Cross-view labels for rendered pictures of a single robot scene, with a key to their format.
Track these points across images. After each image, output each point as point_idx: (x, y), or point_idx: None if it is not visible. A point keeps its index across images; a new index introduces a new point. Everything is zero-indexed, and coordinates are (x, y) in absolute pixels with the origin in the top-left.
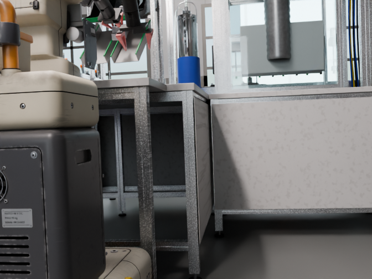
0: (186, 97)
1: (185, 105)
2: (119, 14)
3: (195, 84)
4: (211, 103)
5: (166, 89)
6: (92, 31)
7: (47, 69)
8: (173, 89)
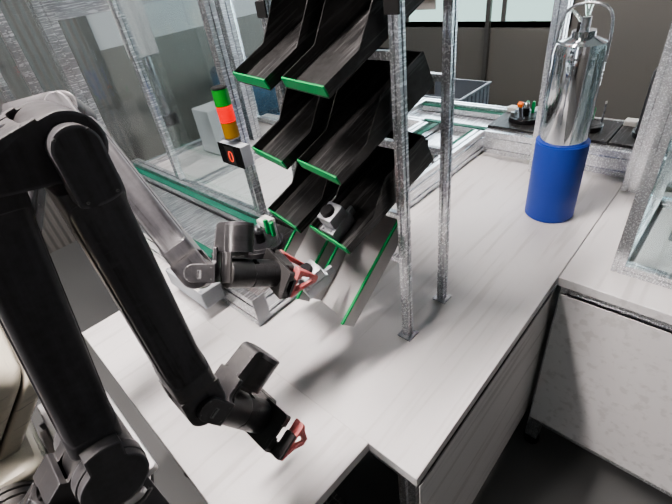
0: (404, 478)
1: (402, 484)
2: (287, 287)
3: (432, 458)
4: (562, 292)
5: (368, 450)
6: (131, 503)
7: None
8: (380, 458)
